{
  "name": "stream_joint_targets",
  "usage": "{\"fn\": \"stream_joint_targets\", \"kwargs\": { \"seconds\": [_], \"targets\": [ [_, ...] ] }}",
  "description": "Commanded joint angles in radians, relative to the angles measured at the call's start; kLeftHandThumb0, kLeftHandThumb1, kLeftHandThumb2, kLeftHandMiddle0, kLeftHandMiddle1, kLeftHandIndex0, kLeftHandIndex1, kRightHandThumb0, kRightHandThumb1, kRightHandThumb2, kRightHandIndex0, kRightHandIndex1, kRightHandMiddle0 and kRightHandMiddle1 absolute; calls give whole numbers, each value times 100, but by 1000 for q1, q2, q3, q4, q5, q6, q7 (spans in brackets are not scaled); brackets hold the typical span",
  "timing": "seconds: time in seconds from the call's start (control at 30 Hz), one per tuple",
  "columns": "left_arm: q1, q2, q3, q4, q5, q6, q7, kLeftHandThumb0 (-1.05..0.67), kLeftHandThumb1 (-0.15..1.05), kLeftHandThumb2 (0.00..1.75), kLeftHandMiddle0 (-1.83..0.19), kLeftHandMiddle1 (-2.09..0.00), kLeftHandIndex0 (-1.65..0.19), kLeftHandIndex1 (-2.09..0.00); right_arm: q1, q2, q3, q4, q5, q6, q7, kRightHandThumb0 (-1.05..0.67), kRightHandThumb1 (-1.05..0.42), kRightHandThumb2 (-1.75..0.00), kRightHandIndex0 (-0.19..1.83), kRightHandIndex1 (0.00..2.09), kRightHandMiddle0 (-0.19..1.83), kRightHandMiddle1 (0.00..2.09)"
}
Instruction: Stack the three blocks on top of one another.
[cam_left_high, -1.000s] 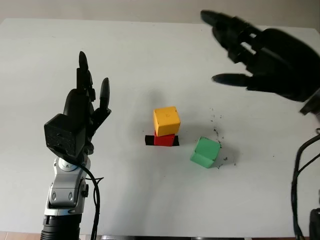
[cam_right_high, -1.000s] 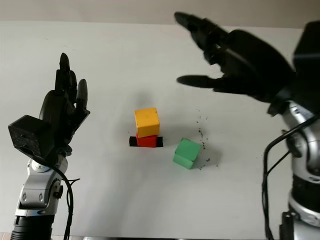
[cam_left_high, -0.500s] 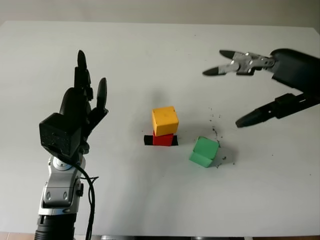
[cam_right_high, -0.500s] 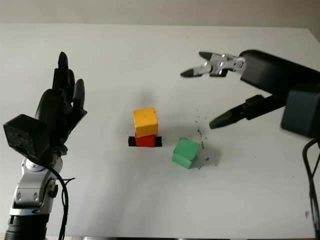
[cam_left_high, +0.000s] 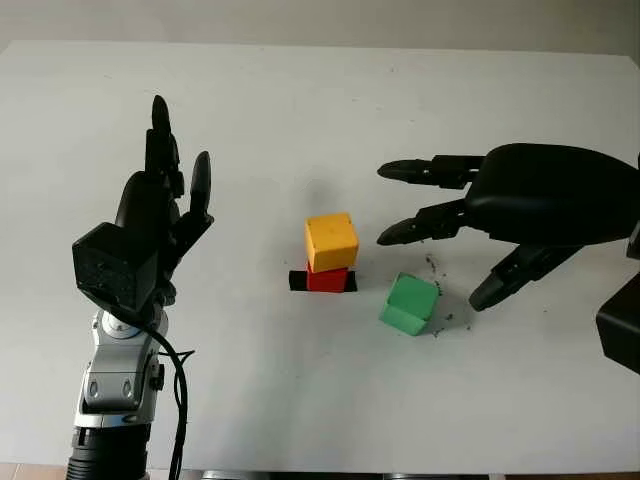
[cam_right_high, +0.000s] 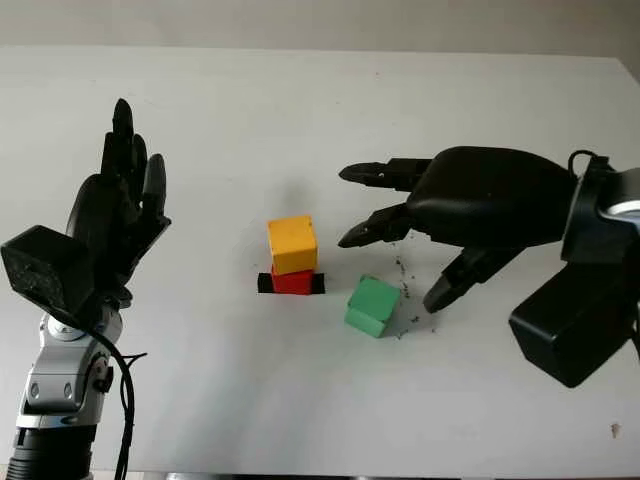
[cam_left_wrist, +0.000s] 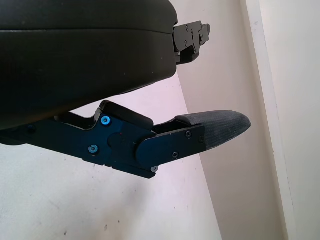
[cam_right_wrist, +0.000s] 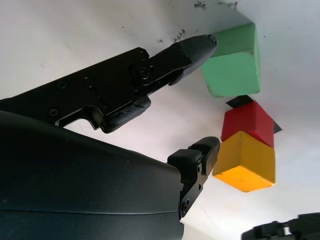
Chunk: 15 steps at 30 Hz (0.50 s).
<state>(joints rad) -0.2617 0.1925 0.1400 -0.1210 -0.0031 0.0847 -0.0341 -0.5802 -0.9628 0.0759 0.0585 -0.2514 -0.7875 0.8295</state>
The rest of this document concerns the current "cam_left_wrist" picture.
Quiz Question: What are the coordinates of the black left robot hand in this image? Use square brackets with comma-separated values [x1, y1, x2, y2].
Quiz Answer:
[0, 0, 252, 180]

